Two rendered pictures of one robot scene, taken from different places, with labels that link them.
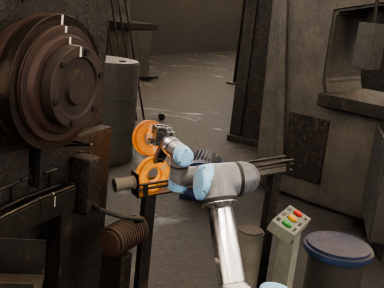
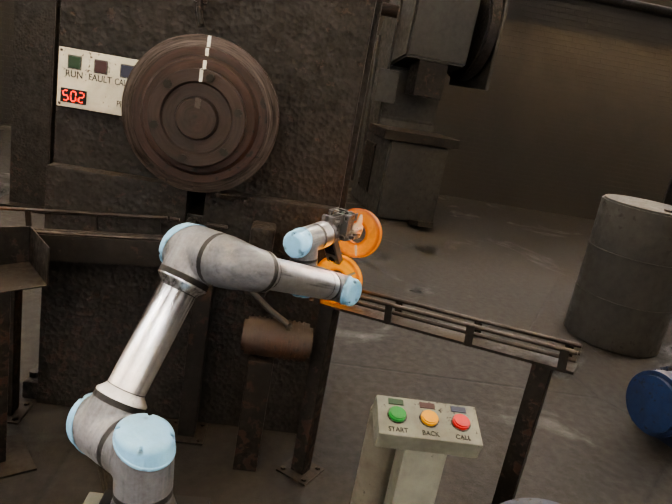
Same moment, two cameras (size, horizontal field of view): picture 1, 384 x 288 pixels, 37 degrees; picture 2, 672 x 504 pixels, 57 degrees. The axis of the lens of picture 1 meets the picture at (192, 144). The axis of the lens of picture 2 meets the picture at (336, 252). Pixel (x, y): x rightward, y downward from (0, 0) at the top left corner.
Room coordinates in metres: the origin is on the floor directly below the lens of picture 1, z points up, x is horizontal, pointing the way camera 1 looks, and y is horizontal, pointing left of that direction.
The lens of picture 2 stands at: (1.34, -1.36, 1.31)
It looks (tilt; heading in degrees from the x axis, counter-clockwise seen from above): 16 degrees down; 58
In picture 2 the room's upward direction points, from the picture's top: 10 degrees clockwise
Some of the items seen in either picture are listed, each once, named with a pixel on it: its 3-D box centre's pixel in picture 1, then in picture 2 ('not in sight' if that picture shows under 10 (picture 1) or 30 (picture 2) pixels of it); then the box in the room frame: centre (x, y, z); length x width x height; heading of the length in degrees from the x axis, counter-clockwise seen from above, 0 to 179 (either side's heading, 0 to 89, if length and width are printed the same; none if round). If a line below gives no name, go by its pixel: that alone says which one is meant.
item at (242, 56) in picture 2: (52, 82); (202, 115); (1.95, 0.51, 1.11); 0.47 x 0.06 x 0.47; 154
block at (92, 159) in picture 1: (84, 184); (259, 258); (2.17, 0.42, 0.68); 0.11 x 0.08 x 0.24; 64
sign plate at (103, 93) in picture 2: not in sight; (100, 83); (1.70, 0.75, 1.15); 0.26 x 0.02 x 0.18; 154
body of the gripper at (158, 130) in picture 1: (163, 138); (336, 227); (2.26, 0.12, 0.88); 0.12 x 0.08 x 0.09; 28
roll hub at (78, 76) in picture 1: (74, 86); (197, 118); (1.91, 0.42, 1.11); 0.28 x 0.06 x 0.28; 154
